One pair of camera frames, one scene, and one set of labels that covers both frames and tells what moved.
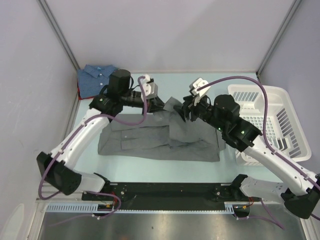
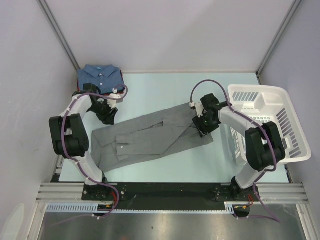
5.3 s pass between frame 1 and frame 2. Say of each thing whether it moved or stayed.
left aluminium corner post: stayed
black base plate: stayed
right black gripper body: moved
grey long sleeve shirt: moved
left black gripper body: moved
